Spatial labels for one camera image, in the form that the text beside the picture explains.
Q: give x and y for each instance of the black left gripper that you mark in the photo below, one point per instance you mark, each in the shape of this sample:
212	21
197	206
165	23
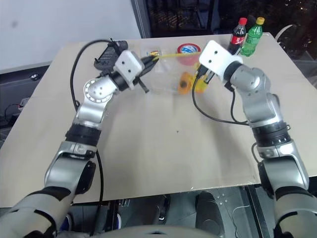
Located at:
147	67

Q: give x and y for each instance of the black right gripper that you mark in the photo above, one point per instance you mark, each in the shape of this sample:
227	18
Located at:
206	70

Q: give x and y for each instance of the orange toy bun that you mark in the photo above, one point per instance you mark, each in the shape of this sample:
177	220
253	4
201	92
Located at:
201	87
184	84

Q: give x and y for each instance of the clear zip bag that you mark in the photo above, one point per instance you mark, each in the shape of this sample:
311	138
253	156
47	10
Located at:
168	79

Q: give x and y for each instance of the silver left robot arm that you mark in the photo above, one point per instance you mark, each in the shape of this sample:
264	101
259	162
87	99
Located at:
91	104

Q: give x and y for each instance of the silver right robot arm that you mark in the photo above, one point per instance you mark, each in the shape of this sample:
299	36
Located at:
257	99

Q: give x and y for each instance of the red tape roll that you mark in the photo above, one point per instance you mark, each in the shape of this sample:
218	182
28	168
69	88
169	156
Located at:
188	50

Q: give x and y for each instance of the grey handheld remote controller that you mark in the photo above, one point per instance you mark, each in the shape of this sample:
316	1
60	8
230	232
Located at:
106	58

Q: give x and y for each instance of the cola bottle with red cap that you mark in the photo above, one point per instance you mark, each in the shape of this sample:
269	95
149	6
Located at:
237	37

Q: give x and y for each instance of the green bottle with yellow cap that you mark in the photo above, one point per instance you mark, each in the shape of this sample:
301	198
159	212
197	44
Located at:
251	39

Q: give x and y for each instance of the white curved chair back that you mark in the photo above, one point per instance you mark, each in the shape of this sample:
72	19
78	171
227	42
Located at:
284	29

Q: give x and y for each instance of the small black white floor object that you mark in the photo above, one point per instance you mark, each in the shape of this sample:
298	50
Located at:
34	76

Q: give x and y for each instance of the grey power strip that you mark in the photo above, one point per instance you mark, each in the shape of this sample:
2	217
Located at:
24	101

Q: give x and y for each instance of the dark rounded shape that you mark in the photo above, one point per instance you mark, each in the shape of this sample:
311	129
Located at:
208	213

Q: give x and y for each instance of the black table leg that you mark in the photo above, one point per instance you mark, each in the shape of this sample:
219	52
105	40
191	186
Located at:
115	210
256	210

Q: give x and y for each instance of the blue shoe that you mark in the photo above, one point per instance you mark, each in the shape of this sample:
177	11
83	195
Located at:
119	220
68	221

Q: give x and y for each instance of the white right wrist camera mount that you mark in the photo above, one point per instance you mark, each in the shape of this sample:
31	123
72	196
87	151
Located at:
218	58

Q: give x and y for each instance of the grey door frame post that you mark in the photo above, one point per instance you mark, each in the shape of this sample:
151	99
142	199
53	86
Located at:
141	18

